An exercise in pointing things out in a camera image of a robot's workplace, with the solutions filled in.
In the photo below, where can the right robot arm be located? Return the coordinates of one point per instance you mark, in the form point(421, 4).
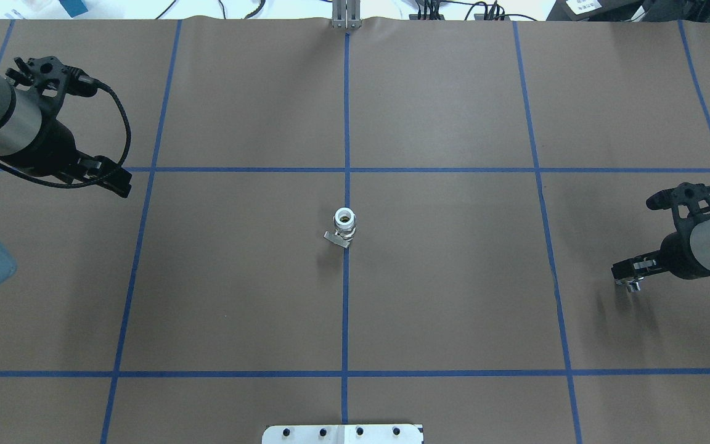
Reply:
point(698, 242)

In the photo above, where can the silver metal pipe fitting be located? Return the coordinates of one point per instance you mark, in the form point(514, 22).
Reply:
point(633, 286)

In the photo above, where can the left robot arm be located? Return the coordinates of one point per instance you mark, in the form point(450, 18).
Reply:
point(20, 120)

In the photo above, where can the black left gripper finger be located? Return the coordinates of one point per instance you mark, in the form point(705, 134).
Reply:
point(106, 173)

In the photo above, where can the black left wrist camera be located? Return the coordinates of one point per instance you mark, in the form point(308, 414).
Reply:
point(47, 81)

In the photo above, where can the white PPR valve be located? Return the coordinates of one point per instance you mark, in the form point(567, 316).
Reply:
point(344, 228)

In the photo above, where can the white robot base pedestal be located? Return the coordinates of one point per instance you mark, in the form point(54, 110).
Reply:
point(344, 433)

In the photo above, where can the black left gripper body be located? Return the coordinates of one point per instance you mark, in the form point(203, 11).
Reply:
point(53, 150)

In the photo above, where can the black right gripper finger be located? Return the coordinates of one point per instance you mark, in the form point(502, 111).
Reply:
point(636, 268)

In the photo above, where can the aluminium frame post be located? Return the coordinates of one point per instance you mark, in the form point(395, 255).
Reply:
point(346, 14)

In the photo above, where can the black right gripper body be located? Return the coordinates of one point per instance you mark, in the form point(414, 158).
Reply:
point(677, 254)

